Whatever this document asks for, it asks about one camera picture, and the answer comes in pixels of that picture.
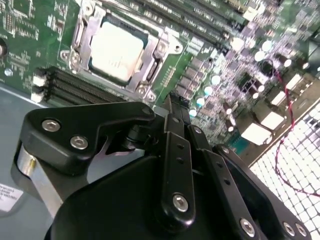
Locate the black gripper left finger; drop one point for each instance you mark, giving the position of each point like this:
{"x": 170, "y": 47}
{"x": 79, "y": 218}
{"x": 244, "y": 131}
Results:
{"x": 75, "y": 120}

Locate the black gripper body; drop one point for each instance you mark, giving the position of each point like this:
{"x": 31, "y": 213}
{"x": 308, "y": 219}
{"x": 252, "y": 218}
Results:
{"x": 125, "y": 205}

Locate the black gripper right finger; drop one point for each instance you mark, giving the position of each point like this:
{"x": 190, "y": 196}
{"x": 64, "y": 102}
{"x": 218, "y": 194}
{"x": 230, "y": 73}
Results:
{"x": 232, "y": 197}

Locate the silver CPU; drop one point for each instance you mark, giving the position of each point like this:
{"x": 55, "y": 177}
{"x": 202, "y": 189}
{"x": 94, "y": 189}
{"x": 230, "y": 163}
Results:
{"x": 115, "y": 50}

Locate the metal locking lever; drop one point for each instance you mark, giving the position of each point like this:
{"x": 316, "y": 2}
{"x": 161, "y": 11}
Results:
{"x": 157, "y": 65}
{"x": 80, "y": 30}

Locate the metal socket cover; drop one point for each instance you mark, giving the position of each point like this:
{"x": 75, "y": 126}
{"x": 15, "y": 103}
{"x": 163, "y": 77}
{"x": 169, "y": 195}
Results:
{"x": 147, "y": 62}

